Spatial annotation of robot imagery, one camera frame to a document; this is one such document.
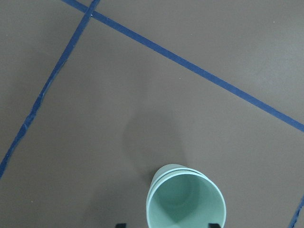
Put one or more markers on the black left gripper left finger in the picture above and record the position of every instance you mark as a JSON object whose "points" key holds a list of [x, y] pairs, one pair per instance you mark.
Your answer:
{"points": [[120, 225]]}

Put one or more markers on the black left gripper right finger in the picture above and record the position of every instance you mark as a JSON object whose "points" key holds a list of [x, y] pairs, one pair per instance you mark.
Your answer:
{"points": [[213, 225]]}

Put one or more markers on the green cup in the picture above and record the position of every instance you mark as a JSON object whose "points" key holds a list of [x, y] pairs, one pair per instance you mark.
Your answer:
{"points": [[169, 168], [184, 199]]}

